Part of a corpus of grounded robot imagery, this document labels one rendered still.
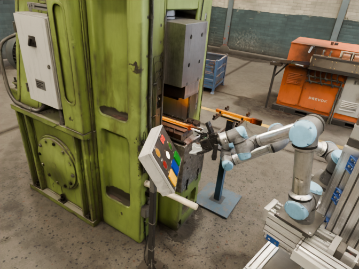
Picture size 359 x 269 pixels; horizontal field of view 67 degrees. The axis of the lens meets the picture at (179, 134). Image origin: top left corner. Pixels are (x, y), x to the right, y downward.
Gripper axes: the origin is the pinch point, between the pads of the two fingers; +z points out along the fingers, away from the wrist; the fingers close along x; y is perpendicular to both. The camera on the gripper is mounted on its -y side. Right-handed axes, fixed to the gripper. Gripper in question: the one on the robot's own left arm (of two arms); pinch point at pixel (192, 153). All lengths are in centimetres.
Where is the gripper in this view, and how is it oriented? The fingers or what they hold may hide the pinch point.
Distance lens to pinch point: 168.0
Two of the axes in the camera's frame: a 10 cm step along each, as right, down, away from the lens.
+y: -4.4, -8.1, -3.8
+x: -1.2, 4.7, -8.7
